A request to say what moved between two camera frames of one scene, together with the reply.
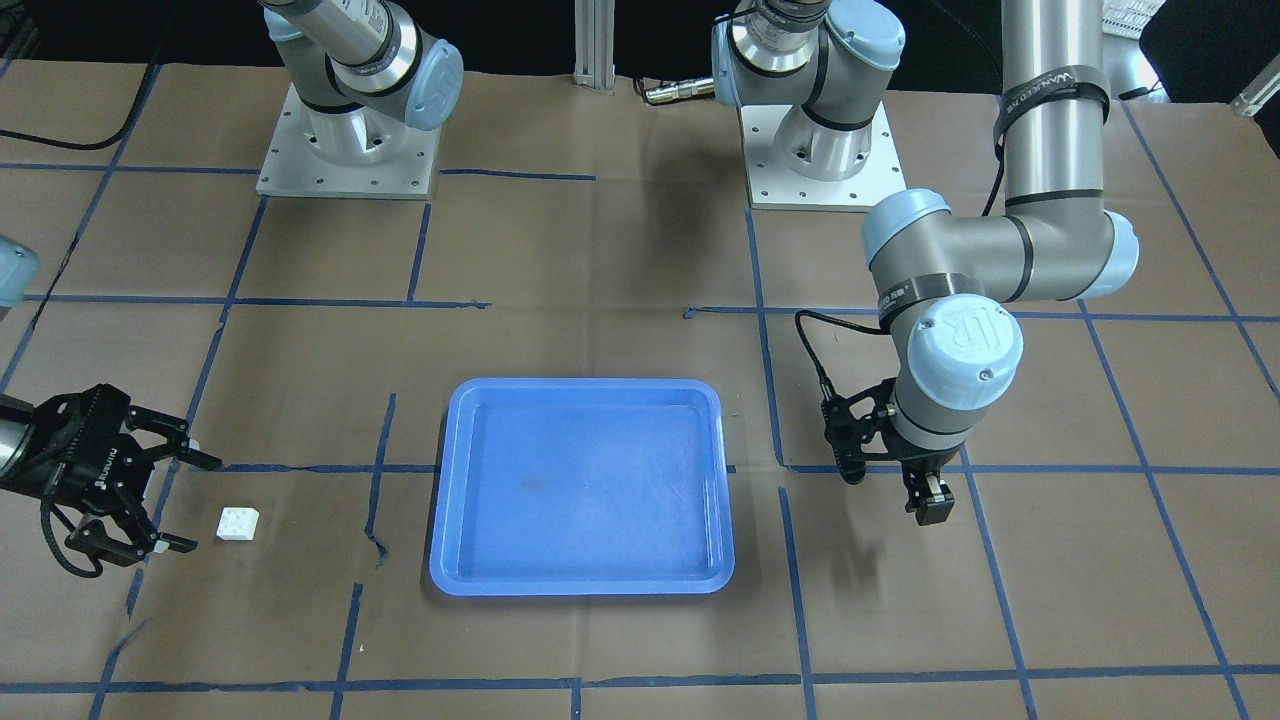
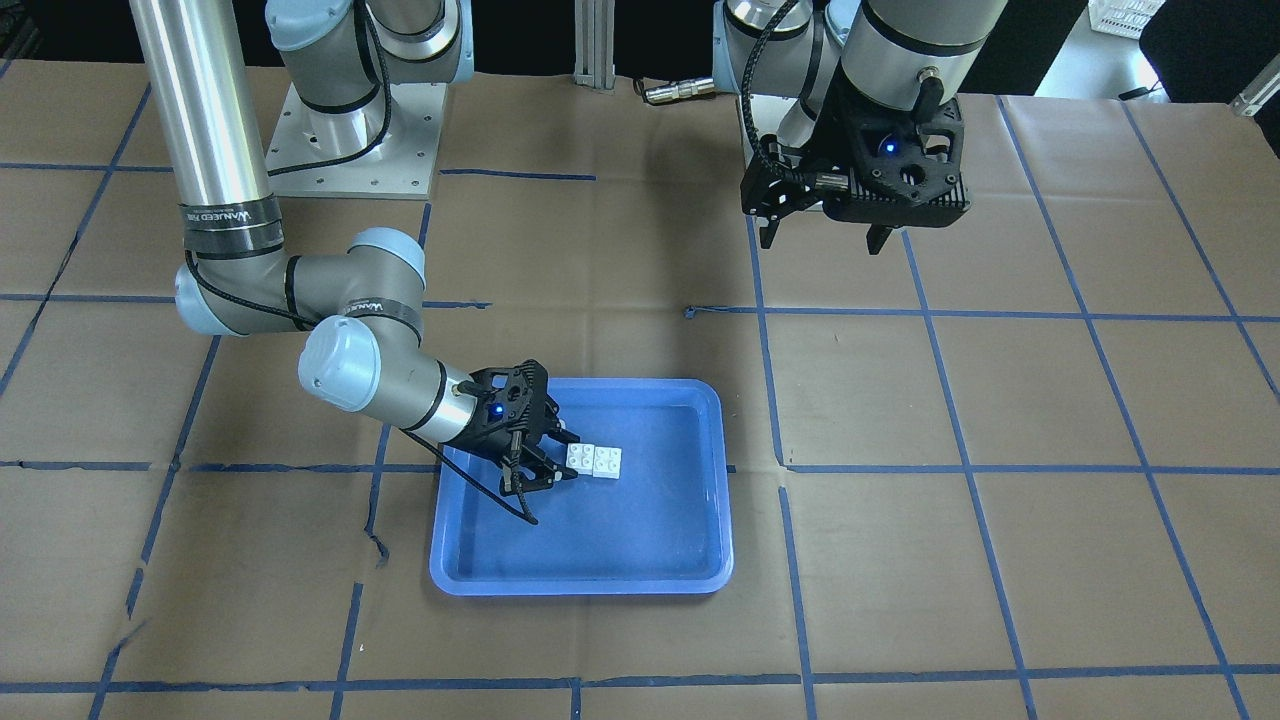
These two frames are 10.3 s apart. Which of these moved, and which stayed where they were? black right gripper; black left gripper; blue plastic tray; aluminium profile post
Moved: black left gripper; black right gripper
Stayed: aluminium profile post; blue plastic tray
